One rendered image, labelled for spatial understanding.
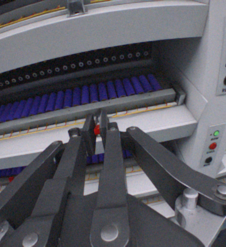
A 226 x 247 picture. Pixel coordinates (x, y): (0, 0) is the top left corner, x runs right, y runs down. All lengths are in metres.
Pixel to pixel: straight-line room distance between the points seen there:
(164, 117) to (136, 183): 0.20
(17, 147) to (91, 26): 0.26
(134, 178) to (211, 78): 0.29
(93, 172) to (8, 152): 0.22
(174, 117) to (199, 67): 0.10
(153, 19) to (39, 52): 0.16
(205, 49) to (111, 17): 0.15
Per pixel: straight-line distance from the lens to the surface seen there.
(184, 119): 0.29
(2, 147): 0.36
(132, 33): 0.22
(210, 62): 0.27
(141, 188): 0.40
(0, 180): 0.54
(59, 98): 0.34
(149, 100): 0.29
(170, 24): 0.24
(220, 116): 0.33
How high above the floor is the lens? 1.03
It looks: 30 degrees down
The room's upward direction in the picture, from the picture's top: 10 degrees counter-clockwise
